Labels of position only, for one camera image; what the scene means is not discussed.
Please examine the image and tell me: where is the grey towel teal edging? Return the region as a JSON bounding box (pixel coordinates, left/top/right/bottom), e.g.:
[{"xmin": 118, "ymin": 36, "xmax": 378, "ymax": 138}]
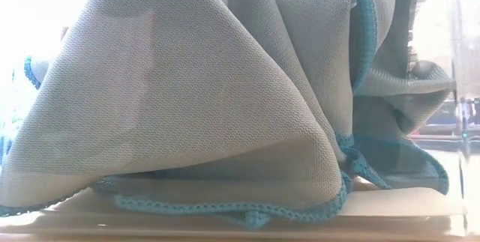
[
  {"xmin": 0, "ymin": 0, "xmax": 380, "ymax": 232},
  {"xmin": 348, "ymin": 0, "xmax": 457, "ymax": 196}
]

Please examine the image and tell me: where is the clear plastic basket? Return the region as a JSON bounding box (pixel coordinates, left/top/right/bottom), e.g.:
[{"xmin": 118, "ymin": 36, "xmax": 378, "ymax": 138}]
[{"xmin": 0, "ymin": 0, "xmax": 480, "ymax": 242}]

